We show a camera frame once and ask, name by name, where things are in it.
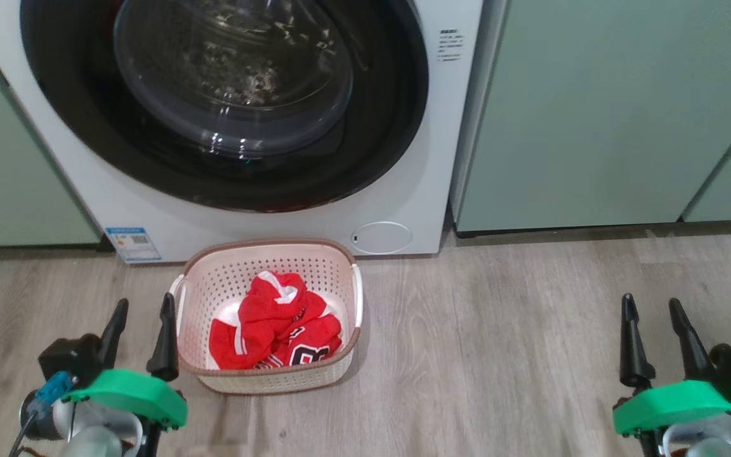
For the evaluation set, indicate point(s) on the green cabinet on left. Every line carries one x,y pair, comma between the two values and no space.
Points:
10,171

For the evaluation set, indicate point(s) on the red sports jersey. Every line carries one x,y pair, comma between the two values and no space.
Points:
264,317

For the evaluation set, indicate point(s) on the green cabinet on right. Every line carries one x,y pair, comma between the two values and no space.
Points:
594,114

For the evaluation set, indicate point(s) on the black round washing machine door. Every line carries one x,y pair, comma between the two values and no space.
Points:
80,120

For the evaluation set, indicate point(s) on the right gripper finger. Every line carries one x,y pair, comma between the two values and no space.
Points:
635,355
692,349

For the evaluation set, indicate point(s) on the round white filter cover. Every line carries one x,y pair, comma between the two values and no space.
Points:
381,238

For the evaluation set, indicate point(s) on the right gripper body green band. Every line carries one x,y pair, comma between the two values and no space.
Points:
676,403

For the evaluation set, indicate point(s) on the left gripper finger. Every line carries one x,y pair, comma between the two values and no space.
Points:
115,336
164,349

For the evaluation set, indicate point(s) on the white front-load washing machine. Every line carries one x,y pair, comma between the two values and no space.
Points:
276,225

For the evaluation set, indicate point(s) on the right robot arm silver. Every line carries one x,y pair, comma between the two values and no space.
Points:
702,444

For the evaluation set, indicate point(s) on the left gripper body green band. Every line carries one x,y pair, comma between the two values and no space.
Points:
131,393

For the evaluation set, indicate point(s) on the blue energy label sticker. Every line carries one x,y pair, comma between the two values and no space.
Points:
132,244

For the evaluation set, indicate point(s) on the blue left wrist connector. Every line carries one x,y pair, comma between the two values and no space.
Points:
54,387

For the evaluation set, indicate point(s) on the green cabinet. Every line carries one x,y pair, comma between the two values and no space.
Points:
10,171
594,114

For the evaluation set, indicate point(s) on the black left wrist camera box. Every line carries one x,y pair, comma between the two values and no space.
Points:
70,358

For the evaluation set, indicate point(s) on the cream perforated plastic laundry basket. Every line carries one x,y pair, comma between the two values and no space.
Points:
226,273

